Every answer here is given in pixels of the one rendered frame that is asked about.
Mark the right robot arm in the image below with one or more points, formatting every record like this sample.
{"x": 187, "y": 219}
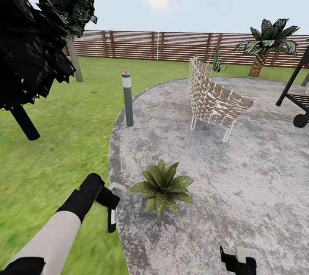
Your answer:
{"x": 243, "y": 262}

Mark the insectifuge atomizer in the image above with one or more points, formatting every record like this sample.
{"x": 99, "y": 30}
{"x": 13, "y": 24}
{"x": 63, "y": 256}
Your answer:
{"x": 111, "y": 220}

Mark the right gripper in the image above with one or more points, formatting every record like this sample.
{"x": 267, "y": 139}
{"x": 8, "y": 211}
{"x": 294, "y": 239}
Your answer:
{"x": 233, "y": 265}

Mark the tree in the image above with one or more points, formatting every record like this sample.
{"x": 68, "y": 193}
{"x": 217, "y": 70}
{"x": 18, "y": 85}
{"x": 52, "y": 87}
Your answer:
{"x": 31, "y": 57}
{"x": 75, "y": 14}

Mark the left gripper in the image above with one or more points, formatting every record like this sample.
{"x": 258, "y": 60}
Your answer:
{"x": 110, "y": 200}

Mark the charcoal grill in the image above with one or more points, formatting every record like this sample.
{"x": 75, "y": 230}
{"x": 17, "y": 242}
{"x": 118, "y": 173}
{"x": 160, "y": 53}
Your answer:
{"x": 299, "y": 121}

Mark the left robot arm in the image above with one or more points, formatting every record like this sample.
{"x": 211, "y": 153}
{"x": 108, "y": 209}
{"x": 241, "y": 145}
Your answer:
{"x": 47, "y": 252}

